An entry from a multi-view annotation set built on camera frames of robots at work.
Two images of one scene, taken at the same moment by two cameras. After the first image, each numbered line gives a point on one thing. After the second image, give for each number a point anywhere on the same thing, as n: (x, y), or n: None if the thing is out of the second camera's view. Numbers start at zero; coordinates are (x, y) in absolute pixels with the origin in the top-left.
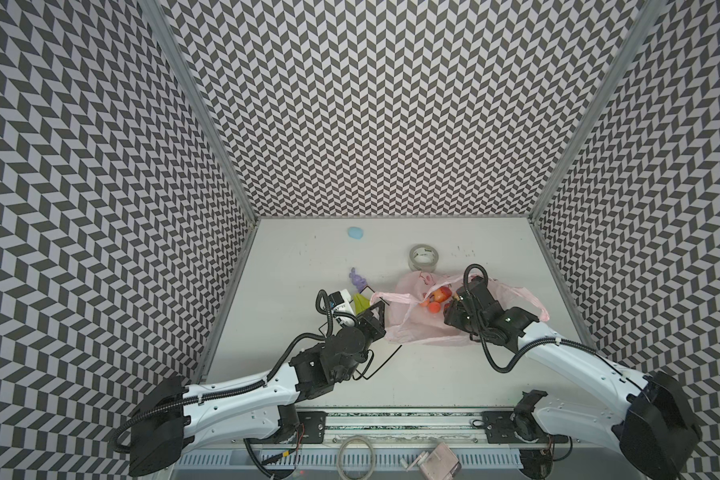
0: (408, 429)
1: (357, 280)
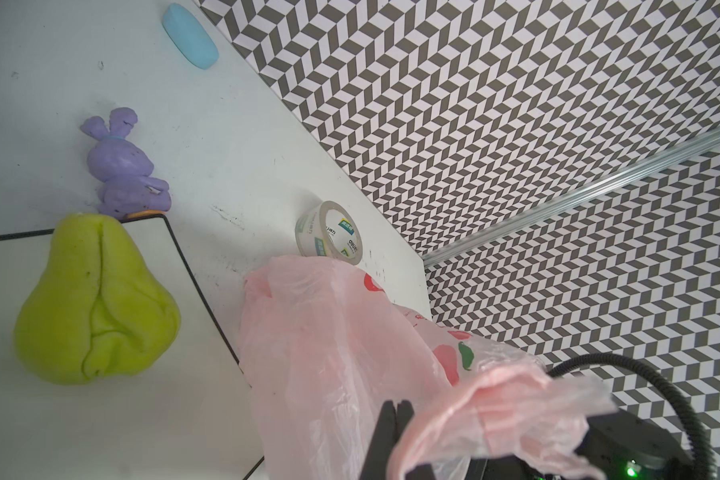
0: None
1: (123, 167)
